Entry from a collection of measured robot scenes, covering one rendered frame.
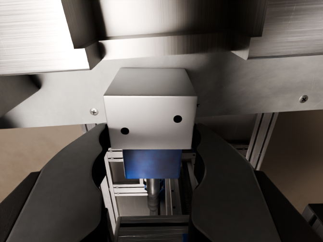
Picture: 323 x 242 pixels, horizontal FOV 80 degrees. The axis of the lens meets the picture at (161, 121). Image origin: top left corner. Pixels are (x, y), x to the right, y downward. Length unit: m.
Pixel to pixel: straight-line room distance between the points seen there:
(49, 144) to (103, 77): 1.20
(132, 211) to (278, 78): 1.20
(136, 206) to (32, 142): 0.72
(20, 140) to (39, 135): 0.12
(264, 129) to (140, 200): 0.76
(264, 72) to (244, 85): 0.02
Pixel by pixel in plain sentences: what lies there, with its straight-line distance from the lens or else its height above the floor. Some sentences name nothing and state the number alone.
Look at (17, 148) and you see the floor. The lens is 1.47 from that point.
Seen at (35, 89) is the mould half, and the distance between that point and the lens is 0.18.
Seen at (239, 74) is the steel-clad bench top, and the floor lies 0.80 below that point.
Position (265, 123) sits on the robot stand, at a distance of 0.96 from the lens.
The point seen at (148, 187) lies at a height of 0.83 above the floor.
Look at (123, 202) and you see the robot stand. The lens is 1.24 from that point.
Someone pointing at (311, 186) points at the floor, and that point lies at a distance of 1.83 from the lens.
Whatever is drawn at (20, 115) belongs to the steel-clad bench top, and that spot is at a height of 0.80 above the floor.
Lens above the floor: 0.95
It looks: 60 degrees down
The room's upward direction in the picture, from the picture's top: 178 degrees clockwise
